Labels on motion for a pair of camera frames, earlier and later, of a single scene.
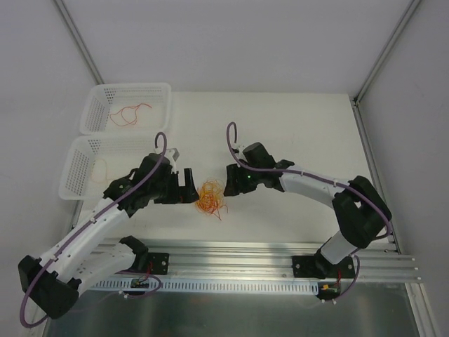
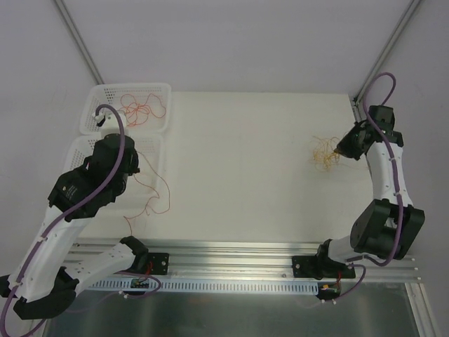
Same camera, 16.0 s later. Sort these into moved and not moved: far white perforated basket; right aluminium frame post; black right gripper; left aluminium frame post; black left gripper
Moved: black right gripper; black left gripper
Not moved: right aluminium frame post; far white perforated basket; left aluminium frame post
